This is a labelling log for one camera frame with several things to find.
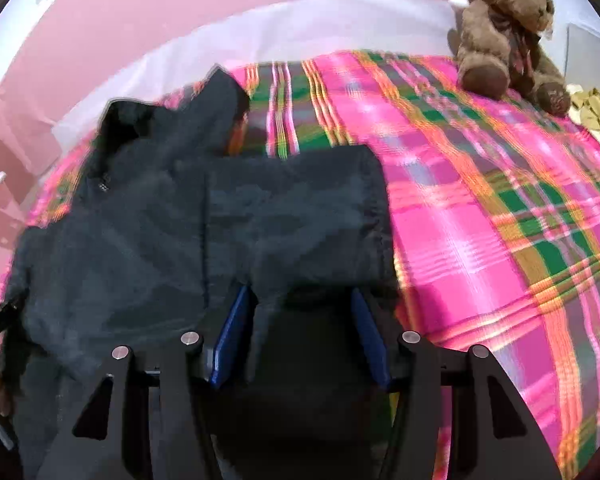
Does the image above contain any white bed sheet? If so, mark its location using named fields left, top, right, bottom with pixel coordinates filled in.
left=0, top=0, right=463, bottom=151

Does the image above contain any brown teddy bear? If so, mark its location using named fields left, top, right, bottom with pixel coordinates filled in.
left=447, top=0, right=573, bottom=118

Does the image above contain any black puffer jacket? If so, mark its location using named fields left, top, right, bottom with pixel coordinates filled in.
left=0, top=65, right=401, bottom=480

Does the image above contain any yellowish crumpled cloth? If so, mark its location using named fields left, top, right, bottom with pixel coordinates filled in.
left=567, top=87, right=600, bottom=171

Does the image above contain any pink plaid blanket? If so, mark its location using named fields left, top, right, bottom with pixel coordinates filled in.
left=0, top=50, right=600, bottom=480

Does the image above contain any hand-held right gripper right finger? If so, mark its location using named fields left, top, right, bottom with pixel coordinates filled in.
left=349, top=287, right=564, bottom=480

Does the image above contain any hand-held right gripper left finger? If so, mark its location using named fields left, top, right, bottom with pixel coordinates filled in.
left=36, top=285, right=257, bottom=480

